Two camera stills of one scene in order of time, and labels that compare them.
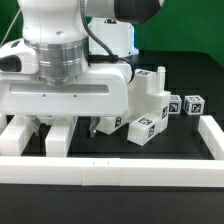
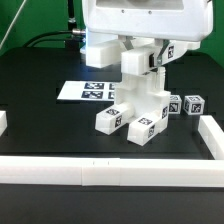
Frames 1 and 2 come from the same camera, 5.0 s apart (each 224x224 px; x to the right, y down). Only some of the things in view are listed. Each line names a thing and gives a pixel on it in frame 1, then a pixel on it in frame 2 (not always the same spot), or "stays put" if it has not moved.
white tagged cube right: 194,105 stays put
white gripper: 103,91 -> 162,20
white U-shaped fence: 119,171 stays put
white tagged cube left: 175,107 stays put
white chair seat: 147,96 stays put
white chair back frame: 15,133 -> 138,60
